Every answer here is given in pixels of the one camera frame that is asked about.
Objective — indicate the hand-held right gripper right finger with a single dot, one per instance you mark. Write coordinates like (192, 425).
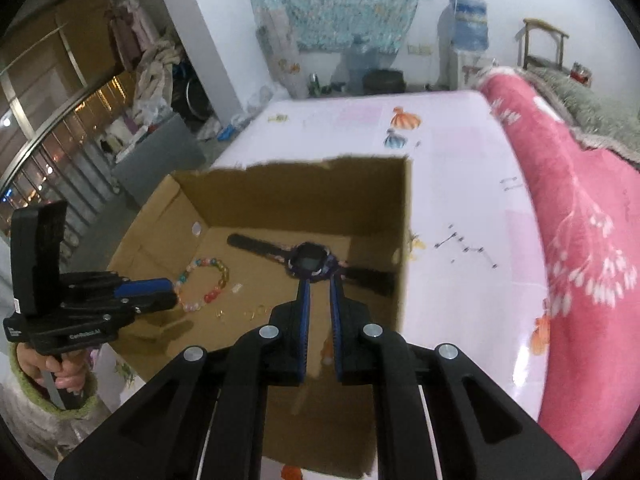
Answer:
(336, 305)

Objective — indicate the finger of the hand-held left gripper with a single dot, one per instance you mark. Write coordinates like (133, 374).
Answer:
(150, 287)
(160, 302)

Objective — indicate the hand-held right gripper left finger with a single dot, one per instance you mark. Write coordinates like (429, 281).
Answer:
(302, 300)

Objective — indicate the black smart watch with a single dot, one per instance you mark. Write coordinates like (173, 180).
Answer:
(307, 260)

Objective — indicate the gold hair pin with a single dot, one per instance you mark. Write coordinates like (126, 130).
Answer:
(254, 313)

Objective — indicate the brown cardboard box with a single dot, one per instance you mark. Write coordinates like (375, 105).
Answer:
(320, 200)

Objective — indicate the person's left forearm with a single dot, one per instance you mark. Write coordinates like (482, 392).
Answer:
(30, 420)

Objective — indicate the person's left hand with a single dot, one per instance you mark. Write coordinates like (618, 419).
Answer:
(35, 365)

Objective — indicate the grey cabinet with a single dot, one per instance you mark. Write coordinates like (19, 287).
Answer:
(160, 160)

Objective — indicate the blue plastic wrapper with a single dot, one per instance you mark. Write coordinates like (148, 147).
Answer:
(226, 133)

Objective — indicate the large glass window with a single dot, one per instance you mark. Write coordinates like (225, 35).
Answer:
(55, 85)

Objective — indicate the bicycle wheel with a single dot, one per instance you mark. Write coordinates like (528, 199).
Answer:
(190, 100)

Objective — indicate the pile of clothes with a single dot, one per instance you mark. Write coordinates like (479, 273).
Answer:
(155, 80)

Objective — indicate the hanging pink clothes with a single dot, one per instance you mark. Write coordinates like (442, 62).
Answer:
(130, 30)

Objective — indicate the pink floral blanket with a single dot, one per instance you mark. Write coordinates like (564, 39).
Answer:
(575, 210)

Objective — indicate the white water dispenser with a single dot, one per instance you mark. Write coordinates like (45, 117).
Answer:
(457, 67)

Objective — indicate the teal floral hanging cloth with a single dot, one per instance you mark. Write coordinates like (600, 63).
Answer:
(340, 5)

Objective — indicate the wooden chair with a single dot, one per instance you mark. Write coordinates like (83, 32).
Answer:
(542, 60)

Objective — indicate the grey fuzzy blanket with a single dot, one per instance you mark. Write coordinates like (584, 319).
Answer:
(590, 105)

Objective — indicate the small red jar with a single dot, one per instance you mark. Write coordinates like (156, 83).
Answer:
(581, 72)

